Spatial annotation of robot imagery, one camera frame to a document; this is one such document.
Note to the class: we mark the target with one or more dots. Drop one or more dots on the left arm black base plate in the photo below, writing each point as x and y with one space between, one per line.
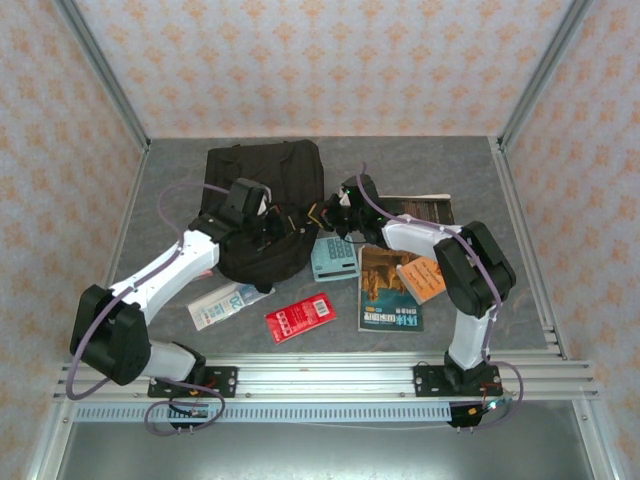
225 382

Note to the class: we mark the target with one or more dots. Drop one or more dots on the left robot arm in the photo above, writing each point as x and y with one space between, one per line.
165 270

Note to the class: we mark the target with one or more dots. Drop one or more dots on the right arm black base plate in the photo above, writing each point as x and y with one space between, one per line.
427 382

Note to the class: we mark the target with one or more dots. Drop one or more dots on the aluminium frame post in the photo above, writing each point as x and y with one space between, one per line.
100 70
545 70

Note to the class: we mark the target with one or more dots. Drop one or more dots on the red packet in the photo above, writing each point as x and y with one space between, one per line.
300 317

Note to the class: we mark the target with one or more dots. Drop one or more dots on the teal calculator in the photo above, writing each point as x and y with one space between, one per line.
335 262

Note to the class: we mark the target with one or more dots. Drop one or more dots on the clear pouch of blue pens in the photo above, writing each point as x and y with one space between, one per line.
220 306

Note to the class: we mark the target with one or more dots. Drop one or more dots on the black paperback book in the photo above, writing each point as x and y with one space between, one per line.
425 207

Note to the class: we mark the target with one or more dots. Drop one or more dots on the aluminium table side rail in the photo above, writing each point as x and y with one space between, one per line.
515 210
131 200

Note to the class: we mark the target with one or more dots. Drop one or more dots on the orange paperback book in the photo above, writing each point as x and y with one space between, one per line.
422 282

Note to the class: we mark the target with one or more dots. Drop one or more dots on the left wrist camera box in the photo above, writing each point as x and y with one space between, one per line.
265 202

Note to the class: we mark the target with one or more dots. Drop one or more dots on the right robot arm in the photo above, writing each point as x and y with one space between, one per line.
475 270

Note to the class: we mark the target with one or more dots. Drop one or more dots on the cave cover magazine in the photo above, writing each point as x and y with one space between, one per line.
382 305

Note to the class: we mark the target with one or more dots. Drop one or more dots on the grey metal sheet panel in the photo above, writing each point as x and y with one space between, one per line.
320 455

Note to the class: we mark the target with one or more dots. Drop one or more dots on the black fabric backpack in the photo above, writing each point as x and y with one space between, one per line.
280 165

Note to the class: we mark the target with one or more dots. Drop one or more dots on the aluminium mounting rail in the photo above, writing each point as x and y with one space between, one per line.
325 380

